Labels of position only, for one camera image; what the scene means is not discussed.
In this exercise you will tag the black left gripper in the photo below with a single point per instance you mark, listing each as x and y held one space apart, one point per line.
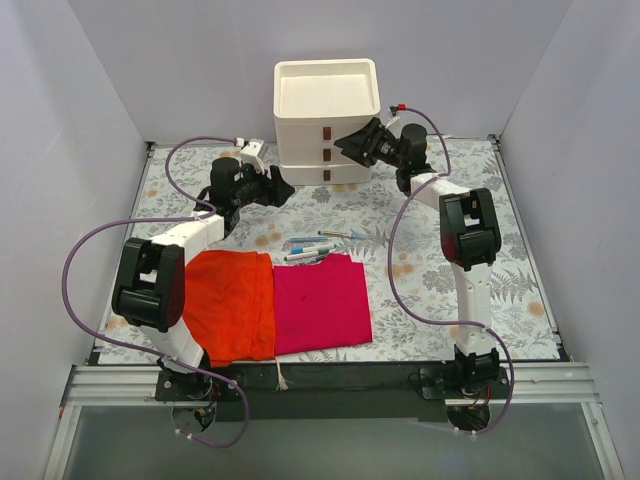
268 185

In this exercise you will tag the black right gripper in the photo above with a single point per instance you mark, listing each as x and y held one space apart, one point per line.
368 143

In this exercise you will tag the white bottom drawer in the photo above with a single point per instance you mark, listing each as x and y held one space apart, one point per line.
325 175

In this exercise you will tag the white drawer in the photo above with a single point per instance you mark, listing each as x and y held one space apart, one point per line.
325 175
313 156
317 132

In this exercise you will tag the light blue gel pen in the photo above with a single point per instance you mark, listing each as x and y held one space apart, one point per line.
301 240

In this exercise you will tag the white top drawer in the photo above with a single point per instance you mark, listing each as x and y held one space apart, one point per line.
317 132

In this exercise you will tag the white marker cyan cap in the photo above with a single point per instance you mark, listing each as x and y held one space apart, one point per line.
314 248

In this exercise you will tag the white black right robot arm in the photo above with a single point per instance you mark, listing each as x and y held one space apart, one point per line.
470 240

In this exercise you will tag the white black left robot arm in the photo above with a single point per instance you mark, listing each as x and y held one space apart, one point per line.
150 285

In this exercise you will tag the white drawer cabinet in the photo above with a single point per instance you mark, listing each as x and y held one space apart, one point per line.
315 103

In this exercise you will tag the white marker green cap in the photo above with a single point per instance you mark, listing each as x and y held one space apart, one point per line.
306 255

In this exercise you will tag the orange cloth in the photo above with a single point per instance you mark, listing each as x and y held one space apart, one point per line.
229 307

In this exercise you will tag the magenta cloth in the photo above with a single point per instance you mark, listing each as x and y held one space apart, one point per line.
321 306

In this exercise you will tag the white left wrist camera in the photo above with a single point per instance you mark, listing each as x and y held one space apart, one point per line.
252 153

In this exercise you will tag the aluminium frame rail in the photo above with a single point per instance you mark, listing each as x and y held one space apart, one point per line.
537 382

